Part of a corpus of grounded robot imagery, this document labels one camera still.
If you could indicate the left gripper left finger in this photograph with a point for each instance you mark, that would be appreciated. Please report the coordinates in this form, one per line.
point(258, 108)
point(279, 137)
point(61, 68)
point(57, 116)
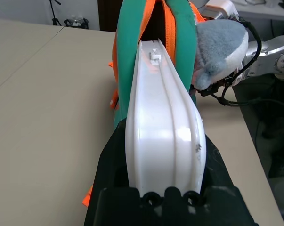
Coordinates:
point(104, 169)

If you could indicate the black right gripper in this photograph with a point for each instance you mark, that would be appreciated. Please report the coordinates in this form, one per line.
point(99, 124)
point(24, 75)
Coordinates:
point(217, 88)

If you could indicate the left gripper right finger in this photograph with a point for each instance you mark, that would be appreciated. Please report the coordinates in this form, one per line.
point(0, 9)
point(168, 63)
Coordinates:
point(217, 171)

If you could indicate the grey and white plush toy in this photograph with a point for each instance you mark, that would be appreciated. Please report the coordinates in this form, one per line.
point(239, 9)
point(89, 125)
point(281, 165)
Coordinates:
point(219, 47)

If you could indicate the white plastic pencil case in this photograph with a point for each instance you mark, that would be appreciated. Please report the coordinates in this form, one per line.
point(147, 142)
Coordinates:
point(163, 131)

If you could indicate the orange and teal backpack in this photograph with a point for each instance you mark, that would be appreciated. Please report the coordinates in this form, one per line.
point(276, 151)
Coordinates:
point(130, 47)

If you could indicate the white background desk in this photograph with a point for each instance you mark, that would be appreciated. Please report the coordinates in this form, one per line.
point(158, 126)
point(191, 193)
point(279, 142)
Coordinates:
point(269, 13)

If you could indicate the dark brown wooden door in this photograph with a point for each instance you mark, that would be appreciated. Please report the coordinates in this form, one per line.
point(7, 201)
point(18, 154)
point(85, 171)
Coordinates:
point(108, 14)

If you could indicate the black floor bag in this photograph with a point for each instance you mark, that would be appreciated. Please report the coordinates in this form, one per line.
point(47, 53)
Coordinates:
point(75, 23)

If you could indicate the black tripod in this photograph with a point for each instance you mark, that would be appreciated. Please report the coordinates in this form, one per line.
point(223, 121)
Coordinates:
point(54, 14)

